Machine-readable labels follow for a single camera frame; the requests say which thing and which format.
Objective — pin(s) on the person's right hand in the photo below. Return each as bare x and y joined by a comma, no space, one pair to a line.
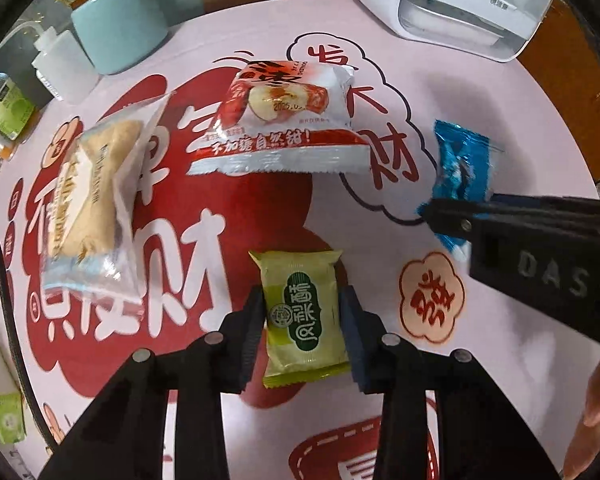
590,425

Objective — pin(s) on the white squeeze bottle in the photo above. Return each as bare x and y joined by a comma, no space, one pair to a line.
65,70

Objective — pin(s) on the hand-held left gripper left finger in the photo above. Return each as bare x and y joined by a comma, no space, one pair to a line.
252,335

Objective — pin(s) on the green-label jar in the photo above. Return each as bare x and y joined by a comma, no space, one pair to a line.
7,110

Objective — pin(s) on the green white carton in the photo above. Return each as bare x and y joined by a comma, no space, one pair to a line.
0,400

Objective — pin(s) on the pink red printed mat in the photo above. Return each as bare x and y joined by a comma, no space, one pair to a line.
530,135

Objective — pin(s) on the red white apple snack packet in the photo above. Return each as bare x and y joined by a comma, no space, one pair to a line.
280,110

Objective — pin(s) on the teal cup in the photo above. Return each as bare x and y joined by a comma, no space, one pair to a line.
120,30

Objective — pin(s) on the blue candy wrapper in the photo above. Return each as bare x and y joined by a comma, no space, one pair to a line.
455,165

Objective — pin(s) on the green cake packet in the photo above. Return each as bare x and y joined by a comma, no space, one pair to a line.
300,320

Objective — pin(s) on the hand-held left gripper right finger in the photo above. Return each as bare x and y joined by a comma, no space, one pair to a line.
355,340

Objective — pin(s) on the clear bread packet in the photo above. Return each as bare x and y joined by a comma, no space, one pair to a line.
90,185

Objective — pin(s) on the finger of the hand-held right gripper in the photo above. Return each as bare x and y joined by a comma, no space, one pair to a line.
452,217
555,201

